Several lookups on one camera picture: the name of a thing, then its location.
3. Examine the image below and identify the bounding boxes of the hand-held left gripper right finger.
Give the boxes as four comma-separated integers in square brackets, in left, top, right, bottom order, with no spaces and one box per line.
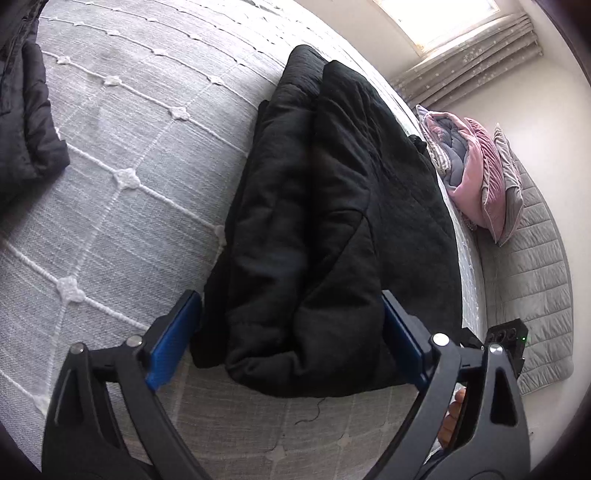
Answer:
[369,290,533,480]

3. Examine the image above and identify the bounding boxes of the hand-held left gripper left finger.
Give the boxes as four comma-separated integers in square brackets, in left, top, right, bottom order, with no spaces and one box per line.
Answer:
[41,290,218,480]

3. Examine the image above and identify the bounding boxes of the black long coat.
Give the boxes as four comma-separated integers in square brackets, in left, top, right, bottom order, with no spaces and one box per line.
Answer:
[190,45,464,398]

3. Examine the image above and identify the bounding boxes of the person's right hand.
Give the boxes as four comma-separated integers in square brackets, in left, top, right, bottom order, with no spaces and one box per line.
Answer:
[438,388,467,449]

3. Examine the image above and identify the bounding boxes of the grey quilted mat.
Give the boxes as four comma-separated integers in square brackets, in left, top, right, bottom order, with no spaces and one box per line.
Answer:
[475,157,574,395]

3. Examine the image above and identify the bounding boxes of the grey pillow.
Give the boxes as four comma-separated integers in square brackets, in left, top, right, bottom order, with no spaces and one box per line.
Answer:
[480,122,525,247]

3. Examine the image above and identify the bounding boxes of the folded pink grey quilt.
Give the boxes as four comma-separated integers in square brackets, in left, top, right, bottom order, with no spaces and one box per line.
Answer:
[416,104,506,232]

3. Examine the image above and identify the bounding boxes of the bed with light tufted cover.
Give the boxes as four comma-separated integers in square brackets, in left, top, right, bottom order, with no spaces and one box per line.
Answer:
[0,0,490,480]

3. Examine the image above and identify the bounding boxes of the dark jacket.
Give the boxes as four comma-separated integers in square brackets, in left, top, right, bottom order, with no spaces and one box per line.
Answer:
[0,0,71,213]

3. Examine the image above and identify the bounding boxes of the grey patterned curtain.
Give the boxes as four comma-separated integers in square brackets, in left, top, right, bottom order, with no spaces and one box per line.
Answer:
[390,13,544,112]

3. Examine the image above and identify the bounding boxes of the window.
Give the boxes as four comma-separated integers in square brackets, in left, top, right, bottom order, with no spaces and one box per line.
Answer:
[376,0,502,51]

